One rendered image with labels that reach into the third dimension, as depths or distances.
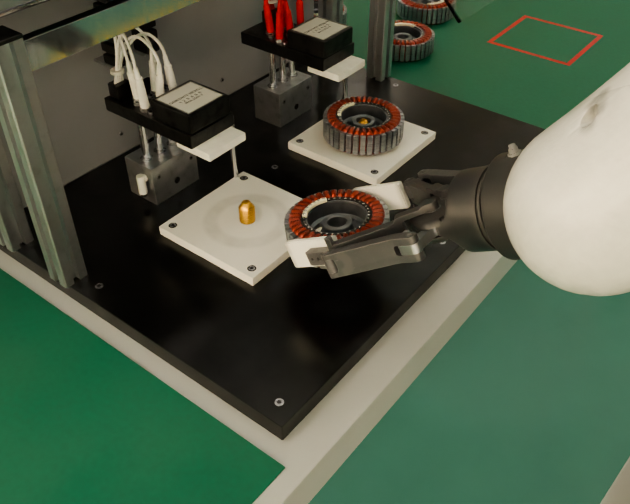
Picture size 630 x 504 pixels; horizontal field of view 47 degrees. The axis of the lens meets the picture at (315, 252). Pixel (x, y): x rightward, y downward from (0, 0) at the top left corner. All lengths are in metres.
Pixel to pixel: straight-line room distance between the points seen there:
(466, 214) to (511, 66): 0.74
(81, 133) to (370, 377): 0.50
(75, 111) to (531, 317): 1.31
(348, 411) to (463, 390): 1.02
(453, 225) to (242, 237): 0.30
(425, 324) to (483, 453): 0.86
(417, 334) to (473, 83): 0.59
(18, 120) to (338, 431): 0.41
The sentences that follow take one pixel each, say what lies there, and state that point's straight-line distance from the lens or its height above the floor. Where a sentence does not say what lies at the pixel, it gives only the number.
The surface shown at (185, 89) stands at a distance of 0.86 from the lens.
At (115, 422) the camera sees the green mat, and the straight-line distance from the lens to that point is 0.72.
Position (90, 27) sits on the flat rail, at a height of 1.03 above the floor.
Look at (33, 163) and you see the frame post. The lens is 0.75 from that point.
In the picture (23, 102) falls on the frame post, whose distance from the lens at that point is 0.73.
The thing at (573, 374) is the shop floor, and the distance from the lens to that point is 1.82.
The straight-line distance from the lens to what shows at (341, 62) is 1.01.
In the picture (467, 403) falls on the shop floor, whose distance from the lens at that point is 1.70.
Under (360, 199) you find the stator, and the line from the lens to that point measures 0.79.
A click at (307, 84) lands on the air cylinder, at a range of 1.09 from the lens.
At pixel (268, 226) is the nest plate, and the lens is 0.86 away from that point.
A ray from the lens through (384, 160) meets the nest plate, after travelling 0.98.
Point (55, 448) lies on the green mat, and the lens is 0.72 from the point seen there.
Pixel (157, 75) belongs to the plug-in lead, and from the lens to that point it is 0.87.
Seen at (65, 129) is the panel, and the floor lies 0.84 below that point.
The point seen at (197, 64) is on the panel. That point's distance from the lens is 1.10.
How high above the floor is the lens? 1.31
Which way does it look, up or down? 40 degrees down
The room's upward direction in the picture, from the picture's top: straight up
